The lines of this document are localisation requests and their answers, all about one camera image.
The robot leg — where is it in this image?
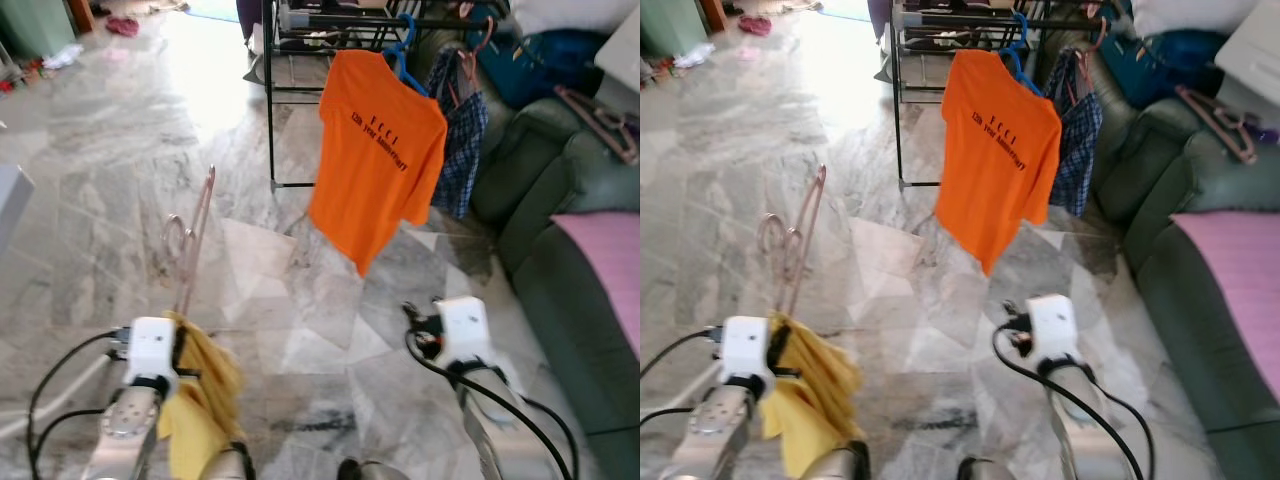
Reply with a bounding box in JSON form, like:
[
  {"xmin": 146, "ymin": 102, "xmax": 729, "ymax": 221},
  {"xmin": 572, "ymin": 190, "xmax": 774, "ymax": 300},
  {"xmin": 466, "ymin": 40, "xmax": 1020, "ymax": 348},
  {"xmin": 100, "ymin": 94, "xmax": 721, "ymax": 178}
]
[
  {"xmin": 955, "ymin": 455, "xmax": 1022, "ymax": 480},
  {"xmin": 338, "ymin": 458, "xmax": 412, "ymax": 480},
  {"xmin": 195, "ymin": 440, "xmax": 257, "ymax": 480},
  {"xmin": 800, "ymin": 440, "xmax": 872, "ymax": 480}
]

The white paper sheet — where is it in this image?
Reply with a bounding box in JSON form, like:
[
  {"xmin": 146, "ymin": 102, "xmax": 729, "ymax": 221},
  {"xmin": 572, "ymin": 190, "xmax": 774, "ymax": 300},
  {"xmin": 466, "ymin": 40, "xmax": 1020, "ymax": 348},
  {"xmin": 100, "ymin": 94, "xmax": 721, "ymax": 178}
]
[
  {"xmin": 40, "ymin": 43, "xmax": 87, "ymax": 72},
  {"xmin": 672, "ymin": 43, "xmax": 717, "ymax": 72}
]

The red plastic hanger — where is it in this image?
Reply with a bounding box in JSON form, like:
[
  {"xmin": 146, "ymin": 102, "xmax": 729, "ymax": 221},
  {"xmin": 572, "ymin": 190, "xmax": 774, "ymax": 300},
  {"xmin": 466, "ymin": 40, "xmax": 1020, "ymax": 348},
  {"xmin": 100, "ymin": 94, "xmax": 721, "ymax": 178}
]
[
  {"xmin": 455, "ymin": 15, "xmax": 497, "ymax": 102},
  {"xmin": 1075, "ymin": 15, "xmax": 1112, "ymax": 97}
]

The robot right leg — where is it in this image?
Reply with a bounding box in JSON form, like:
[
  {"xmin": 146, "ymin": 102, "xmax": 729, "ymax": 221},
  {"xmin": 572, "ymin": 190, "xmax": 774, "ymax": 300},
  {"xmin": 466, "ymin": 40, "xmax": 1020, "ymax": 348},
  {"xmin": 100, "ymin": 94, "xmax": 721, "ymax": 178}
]
[
  {"xmin": 955, "ymin": 455, "xmax": 1022, "ymax": 480},
  {"xmin": 338, "ymin": 458, "xmax": 412, "ymax": 480}
]

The dark green sofa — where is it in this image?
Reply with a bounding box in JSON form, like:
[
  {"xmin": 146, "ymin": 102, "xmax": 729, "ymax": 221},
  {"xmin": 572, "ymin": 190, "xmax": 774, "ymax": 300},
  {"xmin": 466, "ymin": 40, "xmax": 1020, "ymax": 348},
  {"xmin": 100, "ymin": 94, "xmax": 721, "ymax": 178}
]
[
  {"xmin": 410, "ymin": 30, "xmax": 641, "ymax": 480},
  {"xmin": 1040, "ymin": 30, "xmax": 1280, "ymax": 480}
]

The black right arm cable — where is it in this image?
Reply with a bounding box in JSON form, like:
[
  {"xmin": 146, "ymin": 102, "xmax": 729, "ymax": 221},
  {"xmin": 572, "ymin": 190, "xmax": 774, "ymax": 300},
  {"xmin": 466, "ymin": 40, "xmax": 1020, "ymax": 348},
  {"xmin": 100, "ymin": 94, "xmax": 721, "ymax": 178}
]
[
  {"xmin": 992, "ymin": 318, "xmax": 1157, "ymax": 480},
  {"xmin": 405, "ymin": 320, "xmax": 582, "ymax": 480}
]

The blue plaid shirt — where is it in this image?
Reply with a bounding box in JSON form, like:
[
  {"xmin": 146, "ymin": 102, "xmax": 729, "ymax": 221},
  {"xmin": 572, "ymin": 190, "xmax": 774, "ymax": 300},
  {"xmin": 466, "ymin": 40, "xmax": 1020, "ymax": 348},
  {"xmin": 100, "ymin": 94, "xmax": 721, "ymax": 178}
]
[
  {"xmin": 430, "ymin": 50, "xmax": 492, "ymax": 222},
  {"xmin": 1060, "ymin": 45, "xmax": 1107, "ymax": 219}
]

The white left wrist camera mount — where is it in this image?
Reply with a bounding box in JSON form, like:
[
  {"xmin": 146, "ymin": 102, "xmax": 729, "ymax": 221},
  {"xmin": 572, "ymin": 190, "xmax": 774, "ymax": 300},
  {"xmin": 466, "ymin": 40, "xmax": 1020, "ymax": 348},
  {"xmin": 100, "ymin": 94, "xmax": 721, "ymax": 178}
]
[
  {"xmin": 125, "ymin": 317, "xmax": 182, "ymax": 392},
  {"xmin": 720, "ymin": 315, "xmax": 772, "ymax": 392}
]

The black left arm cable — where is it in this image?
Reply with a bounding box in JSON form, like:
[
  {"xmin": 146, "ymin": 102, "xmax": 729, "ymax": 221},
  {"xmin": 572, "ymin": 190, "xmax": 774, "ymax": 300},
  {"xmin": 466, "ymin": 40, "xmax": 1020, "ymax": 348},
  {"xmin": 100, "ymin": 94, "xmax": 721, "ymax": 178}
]
[
  {"xmin": 640, "ymin": 328, "xmax": 727, "ymax": 431},
  {"xmin": 25, "ymin": 328, "xmax": 132, "ymax": 480}
]

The pink cushion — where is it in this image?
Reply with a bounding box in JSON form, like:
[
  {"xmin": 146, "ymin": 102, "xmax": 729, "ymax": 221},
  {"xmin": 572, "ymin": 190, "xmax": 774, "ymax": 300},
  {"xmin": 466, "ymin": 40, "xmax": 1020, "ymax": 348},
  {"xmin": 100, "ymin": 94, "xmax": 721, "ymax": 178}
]
[
  {"xmin": 550, "ymin": 210, "xmax": 641, "ymax": 357},
  {"xmin": 1170, "ymin": 210, "xmax": 1280, "ymax": 387}
]

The black metal drying rack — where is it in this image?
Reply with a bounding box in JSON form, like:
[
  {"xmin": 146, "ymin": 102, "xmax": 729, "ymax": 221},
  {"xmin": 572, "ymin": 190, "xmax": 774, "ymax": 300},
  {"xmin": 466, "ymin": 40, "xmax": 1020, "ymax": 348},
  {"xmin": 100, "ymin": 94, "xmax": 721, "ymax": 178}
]
[
  {"xmin": 888, "ymin": 0, "xmax": 1132, "ymax": 192},
  {"xmin": 262, "ymin": 0, "xmax": 512, "ymax": 192}
]

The robot left leg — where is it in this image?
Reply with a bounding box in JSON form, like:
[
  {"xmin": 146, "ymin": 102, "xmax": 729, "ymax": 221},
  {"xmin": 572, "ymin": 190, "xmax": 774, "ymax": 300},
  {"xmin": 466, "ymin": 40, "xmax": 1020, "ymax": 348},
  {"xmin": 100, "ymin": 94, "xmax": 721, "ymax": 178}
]
[
  {"xmin": 800, "ymin": 440, "xmax": 872, "ymax": 480},
  {"xmin": 195, "ymin": 440, "xmax": 257, "ymax": 480}
]

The orange printed t-shirt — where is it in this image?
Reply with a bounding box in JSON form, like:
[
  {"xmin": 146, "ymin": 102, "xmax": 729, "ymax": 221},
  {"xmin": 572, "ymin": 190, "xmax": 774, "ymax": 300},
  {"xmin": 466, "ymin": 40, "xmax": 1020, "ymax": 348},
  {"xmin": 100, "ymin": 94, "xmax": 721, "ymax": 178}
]
[
  {"xmin": 934, "ymin": 48, "xmax": 1065, "ymax": 277},
  {"xmin": 307, "ymin": 48, "xmax": 450, "ymax": 280}
]

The salmon plastic hanger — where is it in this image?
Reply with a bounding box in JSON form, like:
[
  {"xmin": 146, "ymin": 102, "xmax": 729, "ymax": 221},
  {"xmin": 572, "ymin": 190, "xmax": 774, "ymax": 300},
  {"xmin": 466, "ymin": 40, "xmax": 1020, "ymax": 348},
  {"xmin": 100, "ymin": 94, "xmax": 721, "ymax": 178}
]
[
  {"xmin": 553, "ymin": 85, "xmax": 641, "ymax": 167},
  {"xmin": 1175, "ymin": 85, "xmax": 1264, "ymax": 167}
]

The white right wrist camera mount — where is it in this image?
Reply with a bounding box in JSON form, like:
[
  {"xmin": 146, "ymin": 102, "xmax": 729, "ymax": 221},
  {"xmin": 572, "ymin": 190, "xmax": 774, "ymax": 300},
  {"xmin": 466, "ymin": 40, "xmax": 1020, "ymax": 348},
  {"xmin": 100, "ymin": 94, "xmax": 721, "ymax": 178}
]
[
  {"xmin": 438, "ymin": 296, "xmax": 494, "ymax": 370},
  {"xmin": 1025, "ymin": 294, "xmax": 1082, "ymax": 367}
]

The pale pink plastic hanger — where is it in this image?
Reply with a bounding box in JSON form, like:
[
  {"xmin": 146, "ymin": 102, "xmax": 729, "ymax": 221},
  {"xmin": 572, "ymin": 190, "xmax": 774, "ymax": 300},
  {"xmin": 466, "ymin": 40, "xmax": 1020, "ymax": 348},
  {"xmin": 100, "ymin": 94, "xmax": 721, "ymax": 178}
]
[
  {"xmin": 757, "ymin": 165, "xmax": 829, "ymax": 320},
  {"xmin": 160, "ymin": 165, "xmax": 218, "ymax": 322}
]

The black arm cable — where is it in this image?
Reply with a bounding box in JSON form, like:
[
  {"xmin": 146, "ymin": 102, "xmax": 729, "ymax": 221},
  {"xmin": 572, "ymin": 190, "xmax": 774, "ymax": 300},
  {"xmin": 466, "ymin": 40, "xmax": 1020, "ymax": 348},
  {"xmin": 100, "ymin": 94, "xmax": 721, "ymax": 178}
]
[
  {"xmin": 25, "ymin": 328, "xmax": 132, "ymax": 480},
  {"xmin": 405, "ymin": 320, "xmax": 582, "ymax": 480},
  {"xmin": 640, "ymin": 328, "xmax": 727, "ymax": 431},
  {"xmin": 992, "ymin": 318, "xmax": 1157, "ymax": 480}
]

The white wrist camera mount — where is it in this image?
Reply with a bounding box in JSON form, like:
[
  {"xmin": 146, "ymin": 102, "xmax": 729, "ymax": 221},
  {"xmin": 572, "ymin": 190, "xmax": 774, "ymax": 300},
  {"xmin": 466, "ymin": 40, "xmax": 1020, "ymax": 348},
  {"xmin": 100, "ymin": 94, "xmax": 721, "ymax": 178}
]
[
  {"xmin": 438, "ymin": 296, "xmax": 494, "ymax": 370},
  {"xmin": 720, "ymin": 315, "xmax": 772, "ymax": 392},
  {"xmin": 125, "ymin": 317, "xmax": 182, "ymax": 392},
  {"xmin": 1025, "ymin": 294, "xmax": 1082, "ymax": 367}
]

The white cushion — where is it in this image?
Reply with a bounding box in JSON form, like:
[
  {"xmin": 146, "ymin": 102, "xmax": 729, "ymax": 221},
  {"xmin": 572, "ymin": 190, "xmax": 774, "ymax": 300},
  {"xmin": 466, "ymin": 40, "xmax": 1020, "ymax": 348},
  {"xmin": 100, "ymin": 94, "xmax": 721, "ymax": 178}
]
[
  {"xmin": 1130, "ymin": 0, "xmax": 1262, "ymax": 40},
  {"xmin": 510, "ymin": 0, "xmax": 641, "ymax": 37}
]

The yellow shirt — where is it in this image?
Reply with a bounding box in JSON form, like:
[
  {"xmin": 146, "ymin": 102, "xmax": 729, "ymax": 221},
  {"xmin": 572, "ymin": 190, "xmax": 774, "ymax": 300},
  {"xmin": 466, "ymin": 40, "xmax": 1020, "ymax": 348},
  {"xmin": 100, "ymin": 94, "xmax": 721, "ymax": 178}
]
[
  {"xmin": 158, "ymin": 312, "xmax": 245, "ymax": 480},
  {"xmin": 760, "ymin": 312, "xmax": 867, "ymax": 480}
]

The green plastic laundry bin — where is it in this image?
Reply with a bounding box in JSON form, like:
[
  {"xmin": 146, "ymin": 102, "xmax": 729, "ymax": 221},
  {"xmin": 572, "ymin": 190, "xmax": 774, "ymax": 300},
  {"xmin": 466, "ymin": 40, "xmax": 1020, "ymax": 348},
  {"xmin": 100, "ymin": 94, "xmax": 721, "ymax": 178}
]
[
  {"xmin": 640, "ymin": 0, "xmax": 710, "ymax": 60},
  {"xmin": 0, "ymin": 0, "xmax": 77, "ymax": 62}
]

